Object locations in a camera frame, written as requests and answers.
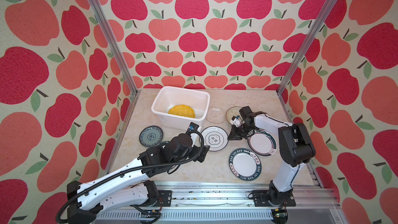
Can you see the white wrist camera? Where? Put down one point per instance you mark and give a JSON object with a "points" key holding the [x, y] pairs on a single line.
{"points": [[236, 121], [192, 128]]}

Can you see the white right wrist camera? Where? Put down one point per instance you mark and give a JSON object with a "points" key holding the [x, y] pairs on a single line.
{"points": [[236, 121]]}

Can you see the white plastic bin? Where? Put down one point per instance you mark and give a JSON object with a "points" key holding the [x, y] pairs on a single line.
{"points": [[171, 96]]}

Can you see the left aluminium frame post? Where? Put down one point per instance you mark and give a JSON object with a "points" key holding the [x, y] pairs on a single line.
{"points": [[113, 45]]}

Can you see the cream plate with plant drawing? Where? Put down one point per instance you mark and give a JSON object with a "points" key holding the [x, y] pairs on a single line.
{"points": [[233, 112]]}

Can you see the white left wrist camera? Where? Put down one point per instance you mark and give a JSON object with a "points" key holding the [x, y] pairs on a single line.
{"points": [[192, 128]]}

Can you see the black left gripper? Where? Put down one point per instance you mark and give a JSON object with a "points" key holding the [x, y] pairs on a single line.
{"points": [[196, 152]]}

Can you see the clear glass plate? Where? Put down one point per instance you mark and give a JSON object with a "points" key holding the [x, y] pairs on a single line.
{"points": [[215, 115]]}

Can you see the white plate lettered dark rim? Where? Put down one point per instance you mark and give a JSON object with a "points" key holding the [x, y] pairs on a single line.
{"points": [[245, 164]]}

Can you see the white plate with cloud emblem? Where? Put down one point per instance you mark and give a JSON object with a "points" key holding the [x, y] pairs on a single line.
{"points": [[215, 137]]}

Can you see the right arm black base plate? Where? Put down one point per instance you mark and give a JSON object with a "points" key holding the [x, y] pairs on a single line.
{"points": [[262, 198]]}

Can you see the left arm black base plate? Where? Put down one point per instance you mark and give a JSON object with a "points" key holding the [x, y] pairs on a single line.
{"points": [[164, 199]]}

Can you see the right aluminium frame post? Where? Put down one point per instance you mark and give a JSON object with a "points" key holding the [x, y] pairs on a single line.
{"points": [[313, 30]]}

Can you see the blue floral green plate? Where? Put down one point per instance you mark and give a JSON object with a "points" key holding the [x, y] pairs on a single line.
{"points": [[151, 136]]}

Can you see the aluminium frame post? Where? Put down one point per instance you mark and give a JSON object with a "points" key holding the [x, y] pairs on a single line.
{"points": [[313, 30], [113, 45]]}

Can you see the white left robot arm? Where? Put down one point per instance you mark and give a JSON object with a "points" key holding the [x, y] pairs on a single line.
{"points": [[131, 185]]}

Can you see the white plate dark green rim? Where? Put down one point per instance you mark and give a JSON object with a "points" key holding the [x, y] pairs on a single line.
{"points": [[262, 144]]}

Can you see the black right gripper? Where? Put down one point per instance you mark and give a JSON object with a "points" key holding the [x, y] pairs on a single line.
{"points": [[233, 136]]}

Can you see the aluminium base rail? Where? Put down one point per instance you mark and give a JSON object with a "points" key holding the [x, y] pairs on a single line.
{"points": [[216, 203]]}

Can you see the yellow white-dotted plate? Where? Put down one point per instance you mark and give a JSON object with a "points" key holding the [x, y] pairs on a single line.
{"points": [[182, 110]]}

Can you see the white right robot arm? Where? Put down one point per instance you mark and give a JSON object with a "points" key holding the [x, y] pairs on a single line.
{"points": [[294, 145]]}

